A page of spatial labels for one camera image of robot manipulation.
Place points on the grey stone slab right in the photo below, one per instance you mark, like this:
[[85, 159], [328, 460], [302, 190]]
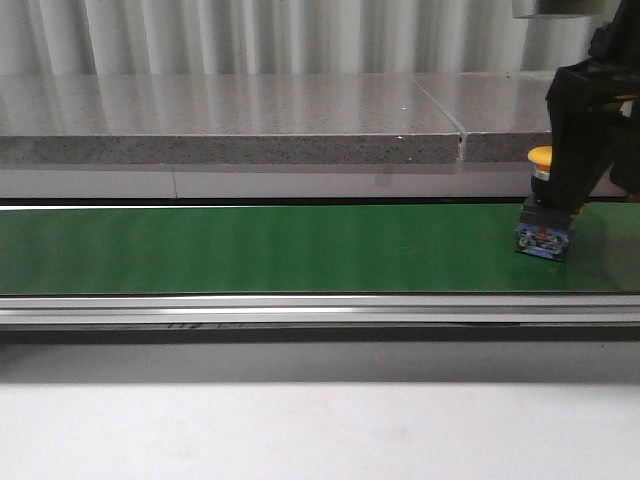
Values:
[[500, 116]]

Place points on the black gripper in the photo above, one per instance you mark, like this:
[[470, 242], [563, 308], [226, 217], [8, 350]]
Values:
[[579, 103]]

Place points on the grey stone slab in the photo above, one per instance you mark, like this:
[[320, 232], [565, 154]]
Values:
[[196, 119], [500, 116]]

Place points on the green conveyor belt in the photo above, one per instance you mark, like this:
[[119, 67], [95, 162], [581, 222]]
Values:
[[378, 249]]

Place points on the grey stone slab left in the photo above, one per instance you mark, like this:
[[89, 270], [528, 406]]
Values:
[[196, 119]]

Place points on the silver aluminium conveyor rail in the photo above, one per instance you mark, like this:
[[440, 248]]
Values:
[[536, 308]]

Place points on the yellow mushroom push button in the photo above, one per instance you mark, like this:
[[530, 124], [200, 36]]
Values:
[[546, 231]]

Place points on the white corrugated curtain backdrop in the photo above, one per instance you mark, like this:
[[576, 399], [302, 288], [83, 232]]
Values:
[[285, 37]]

